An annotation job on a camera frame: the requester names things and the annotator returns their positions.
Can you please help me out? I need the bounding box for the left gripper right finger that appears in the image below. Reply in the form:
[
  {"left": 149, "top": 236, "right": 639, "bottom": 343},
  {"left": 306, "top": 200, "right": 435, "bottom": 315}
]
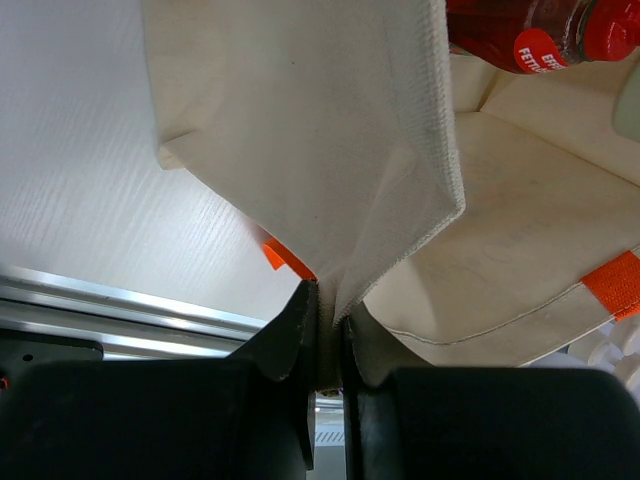
[{"left": 341, "top": 314, "right": 400, "bottom": 479}]

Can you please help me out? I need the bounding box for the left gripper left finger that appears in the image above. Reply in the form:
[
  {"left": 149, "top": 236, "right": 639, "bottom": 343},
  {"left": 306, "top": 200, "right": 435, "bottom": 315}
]
[{"left": 227, "top": 280, "right": 319, "bottom": 470}]

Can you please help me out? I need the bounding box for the cream canvas tote bag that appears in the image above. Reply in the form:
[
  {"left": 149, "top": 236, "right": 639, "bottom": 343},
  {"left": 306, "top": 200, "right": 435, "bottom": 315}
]
[{"left": 142, "top": 1, "right": 639, "bottom": 390}]

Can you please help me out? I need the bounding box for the red dish soap bottle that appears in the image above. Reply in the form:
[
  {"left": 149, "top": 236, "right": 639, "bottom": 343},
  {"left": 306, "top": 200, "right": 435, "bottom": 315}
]
[{"left": 446, "top": 0, "right": 639, "bottom": 74}]

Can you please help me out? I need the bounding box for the pale green bottle beige cap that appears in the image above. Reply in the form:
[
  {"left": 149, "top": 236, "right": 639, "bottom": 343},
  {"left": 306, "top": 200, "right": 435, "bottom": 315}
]
[{"left": 613, "top": 65, "right": 640, "bottom": 143}]

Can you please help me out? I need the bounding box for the aluminium rail base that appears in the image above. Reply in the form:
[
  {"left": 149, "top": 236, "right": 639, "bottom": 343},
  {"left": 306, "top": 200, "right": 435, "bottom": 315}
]
[{"left": 1, "top": 265, "right": 267, "bottom": 360}]

